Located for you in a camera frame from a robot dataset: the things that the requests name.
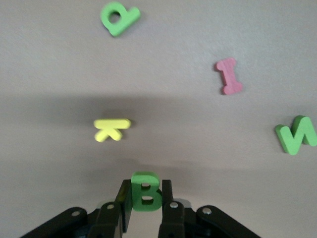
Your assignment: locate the red letter I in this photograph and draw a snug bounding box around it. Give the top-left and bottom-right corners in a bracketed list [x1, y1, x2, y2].
[214, 57, 243, 95]

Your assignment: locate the yellow letter K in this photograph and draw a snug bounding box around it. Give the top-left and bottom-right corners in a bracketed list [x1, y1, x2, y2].
[93, 118, 132, 143]

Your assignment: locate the green letter P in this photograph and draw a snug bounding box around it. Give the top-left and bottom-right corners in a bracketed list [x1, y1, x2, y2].
[100, 1, 142, 38]

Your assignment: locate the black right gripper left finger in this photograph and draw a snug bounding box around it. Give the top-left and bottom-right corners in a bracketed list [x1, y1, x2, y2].
[22, 178, 133, 238]

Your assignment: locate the green letter B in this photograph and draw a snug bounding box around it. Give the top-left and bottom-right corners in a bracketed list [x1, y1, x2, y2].
[130, 171, 163, 212]

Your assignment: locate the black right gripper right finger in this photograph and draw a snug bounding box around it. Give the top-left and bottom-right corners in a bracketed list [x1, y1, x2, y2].
[158, 179, 261, 238]

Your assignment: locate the green letter N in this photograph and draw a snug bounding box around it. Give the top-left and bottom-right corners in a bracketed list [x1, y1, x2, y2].
[274, 115, 317, 156]

